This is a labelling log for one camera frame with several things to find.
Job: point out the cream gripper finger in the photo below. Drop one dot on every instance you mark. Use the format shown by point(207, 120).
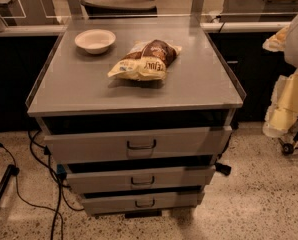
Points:
point(282, 114)
point(276, 43)

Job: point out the grey top drawer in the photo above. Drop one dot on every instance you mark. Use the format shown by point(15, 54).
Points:
point(129, 145)

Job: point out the grey drawer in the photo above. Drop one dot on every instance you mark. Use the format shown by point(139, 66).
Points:
point(127, 180)
point(131, 203)
point(129, 145)

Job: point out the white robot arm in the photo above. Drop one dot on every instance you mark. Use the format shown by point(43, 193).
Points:
point(291, 44)

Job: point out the grey bottom drawer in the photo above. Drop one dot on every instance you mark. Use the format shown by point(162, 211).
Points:
point(131, 203)

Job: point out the grey middle drawer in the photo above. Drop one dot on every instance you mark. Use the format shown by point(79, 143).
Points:
point(127, 180)

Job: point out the wheeled cart base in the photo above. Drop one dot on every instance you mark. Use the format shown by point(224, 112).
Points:
point(294, 140)

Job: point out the black power plug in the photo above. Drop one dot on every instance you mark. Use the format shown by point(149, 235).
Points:
point(224, 169)

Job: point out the yellow brown chip bag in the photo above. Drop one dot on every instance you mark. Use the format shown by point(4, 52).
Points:
point(146, 61)

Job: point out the white bowl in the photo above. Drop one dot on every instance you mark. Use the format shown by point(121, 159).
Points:
point(95, 41)

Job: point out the black floor stand bar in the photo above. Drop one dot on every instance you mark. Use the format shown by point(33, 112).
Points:
point(10, 171)

